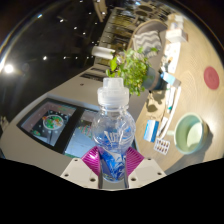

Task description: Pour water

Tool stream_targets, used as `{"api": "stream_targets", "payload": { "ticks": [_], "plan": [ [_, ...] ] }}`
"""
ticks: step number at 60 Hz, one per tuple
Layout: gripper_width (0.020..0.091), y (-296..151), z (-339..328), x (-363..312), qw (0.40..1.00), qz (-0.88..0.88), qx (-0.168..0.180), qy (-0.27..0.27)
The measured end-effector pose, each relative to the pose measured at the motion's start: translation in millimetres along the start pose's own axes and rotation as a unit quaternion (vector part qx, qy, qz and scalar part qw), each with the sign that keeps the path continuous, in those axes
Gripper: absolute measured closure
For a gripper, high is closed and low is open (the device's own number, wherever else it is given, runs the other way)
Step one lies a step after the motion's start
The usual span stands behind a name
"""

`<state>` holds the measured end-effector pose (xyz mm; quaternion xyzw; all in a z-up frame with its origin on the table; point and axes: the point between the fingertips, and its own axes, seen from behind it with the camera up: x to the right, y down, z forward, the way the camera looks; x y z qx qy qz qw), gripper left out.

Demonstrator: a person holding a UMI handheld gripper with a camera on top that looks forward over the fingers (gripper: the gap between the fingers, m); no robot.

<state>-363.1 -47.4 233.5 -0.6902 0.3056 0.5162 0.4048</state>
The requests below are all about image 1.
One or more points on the grey curved sofa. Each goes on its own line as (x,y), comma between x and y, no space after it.
(146,26)

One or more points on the group of ceiling lights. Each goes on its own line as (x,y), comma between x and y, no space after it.
(8,68)

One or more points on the white round column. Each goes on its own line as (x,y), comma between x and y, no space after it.
(101,52)

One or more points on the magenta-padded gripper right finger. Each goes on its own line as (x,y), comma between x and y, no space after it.
(146,171)

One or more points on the green potted plant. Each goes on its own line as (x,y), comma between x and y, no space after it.
(133,70)

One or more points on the white printed leaflet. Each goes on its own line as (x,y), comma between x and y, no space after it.
(172,55)

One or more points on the pill blister pack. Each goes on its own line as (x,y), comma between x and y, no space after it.
(161,146)

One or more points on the flat round red coaster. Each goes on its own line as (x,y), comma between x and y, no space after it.
(211,78)

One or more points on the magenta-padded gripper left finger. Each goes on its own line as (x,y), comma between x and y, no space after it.
(78,171)

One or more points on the small blue white box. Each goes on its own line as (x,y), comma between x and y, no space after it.
(151,130)

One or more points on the white orange carton box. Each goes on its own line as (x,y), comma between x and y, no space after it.
(176,35)

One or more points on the clear blue-label water bottle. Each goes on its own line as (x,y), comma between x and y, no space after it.
(113,133)

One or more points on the light blue tissue pack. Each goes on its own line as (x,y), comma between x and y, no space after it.
(171,79)

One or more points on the pale green mug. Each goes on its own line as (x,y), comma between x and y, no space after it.
(190,133)

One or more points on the white tube with teal cap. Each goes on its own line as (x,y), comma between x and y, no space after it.
(170,100)

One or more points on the window with festive decals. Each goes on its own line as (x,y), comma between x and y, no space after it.
(50,123)

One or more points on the grey white chevron pillow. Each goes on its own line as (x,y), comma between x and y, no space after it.
(148,40)

